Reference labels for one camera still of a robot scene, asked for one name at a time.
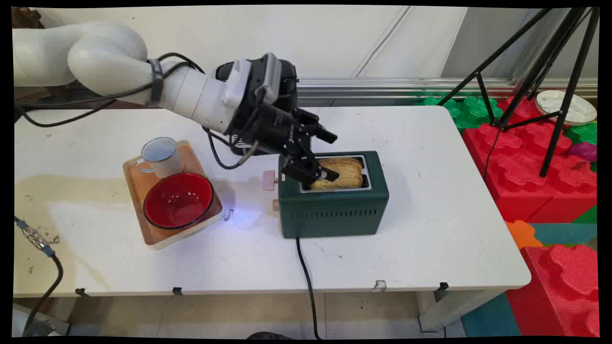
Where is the red bowl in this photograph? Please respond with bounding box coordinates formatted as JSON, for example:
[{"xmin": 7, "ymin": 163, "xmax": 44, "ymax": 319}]
[{"xmin": 143, "ymin": 172, "xmax": 215, "ymax": 230}]

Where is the white table leg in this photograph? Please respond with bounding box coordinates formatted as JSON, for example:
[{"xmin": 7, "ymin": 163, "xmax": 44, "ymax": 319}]
[{"xmin": 415, "ymin": 289, "xmax": 505, "ymax": 333}]

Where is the green foam block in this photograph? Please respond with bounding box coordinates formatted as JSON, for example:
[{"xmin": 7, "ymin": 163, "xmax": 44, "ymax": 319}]
[{"xmin": 414, "ymin": 96, "xmax": 503, "ymax": 129}]

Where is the black tripod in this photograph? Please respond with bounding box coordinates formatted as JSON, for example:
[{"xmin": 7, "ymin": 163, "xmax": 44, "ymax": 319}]
[{"xmin": 437, "ymin": 7, "xmax": 601, "ymax": 178}]

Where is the toasted bread slice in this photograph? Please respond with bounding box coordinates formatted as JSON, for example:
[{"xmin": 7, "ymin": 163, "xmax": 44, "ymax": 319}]
[{"xmin": 311, "ymin": 158, "xmax": 364, "ymax": 191}]

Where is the wooden serving tray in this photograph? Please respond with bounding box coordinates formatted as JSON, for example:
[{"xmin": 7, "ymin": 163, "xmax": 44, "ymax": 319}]
[{"xmin": 122, "ymin": 140, "xmax": 225, "ymax": 251}]

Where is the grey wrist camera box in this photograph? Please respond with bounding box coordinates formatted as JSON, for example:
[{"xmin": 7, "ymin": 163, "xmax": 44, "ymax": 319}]
[{"xmin": 256, "ymin": 53, "xmax": 284, "ymax": 105}]

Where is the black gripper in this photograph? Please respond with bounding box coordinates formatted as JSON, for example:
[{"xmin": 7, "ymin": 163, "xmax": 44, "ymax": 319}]
[{"xmin": 239, "ymin": 101, "xmax": 340, "ymax": 188}]

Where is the white divided plate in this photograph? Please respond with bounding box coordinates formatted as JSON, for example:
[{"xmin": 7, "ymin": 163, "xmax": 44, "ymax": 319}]
[{"xmin": 535, "ymin": 90, "xmax": 598, "ymax": 126}]

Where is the aluminium wall rail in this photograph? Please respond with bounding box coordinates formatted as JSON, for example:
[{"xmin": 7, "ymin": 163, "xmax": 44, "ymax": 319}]
[{"xmin": 296, "ymin": 78, "xmax": 598, "ymax": 102}]

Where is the black coffee machine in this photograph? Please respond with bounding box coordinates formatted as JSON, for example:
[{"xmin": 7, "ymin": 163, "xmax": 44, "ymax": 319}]
[{"xmin": 215, "ymin": 59, "xmax": 301, "ymax": 157}]

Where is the teal foam mat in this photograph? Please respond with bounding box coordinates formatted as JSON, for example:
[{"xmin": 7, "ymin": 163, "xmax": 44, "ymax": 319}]
[{"xmin": 528, "ymin": 222, "xmax": 598, "ymax": 246}]

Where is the green two-slot toaster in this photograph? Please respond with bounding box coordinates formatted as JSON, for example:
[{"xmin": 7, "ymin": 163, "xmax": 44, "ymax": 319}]
[{"xmin": 277, "ymin": 151, "xmax": 390, "ymax": 239}]

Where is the large red foam block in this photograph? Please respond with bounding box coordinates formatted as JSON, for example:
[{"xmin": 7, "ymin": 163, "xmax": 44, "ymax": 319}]
[{"xmin": 461, "ymin": 96, "xmax": 598, "ymax": 224}]

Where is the brown wooden easel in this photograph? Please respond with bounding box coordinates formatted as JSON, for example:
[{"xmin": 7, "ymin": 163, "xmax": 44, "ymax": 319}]
[{"xmin": 12, "ymin": 7, "xmax": 44, "ymax": 30}]

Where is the purple foam piece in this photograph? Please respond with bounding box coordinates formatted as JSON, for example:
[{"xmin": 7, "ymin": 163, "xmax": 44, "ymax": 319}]
[{"xmin": 568, "ymin": 142, "xmax": 598, "ymax": 163}]

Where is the cable with metal connector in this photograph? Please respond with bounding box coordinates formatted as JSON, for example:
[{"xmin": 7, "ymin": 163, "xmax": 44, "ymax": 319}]
[{"xmin": 14, "ymin": 216, "xmax": 65, "ymax": 335}]

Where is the black toaster power cable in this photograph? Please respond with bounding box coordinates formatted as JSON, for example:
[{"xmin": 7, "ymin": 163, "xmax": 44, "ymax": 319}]
[{"xmin": 295, "ymin": 237, "xmax": 322, "ymax": 339}]

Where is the white enamel mug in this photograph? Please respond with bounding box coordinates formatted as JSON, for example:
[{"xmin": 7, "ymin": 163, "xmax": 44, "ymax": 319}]
[{"xmin": 135, "ymin": 138, "xmax": 185, "ymax": 179}]

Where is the orange foam piece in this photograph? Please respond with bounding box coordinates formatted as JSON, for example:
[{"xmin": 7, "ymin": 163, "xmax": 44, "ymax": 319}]
[{"xmin": 505, "ymin": 220, "xmax": 544, "ymax": 250}]

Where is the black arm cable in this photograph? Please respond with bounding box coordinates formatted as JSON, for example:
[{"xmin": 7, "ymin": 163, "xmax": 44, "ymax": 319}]
[{"xmin": 14, "ymin": 53, "xmax": 261, "ymax": 171}]

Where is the thin tripod cable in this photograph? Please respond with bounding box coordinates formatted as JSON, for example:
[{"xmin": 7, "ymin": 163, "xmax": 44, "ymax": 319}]
[{"xmin": 482, "ymin": 127, "xmax": 502, "ymax": 181}]

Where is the red foam block tall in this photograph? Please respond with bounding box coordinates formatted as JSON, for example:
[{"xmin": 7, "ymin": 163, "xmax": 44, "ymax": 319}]
[{"xmin": 505, "ymin": 244, "xmax": 601, "ymax": 337}]

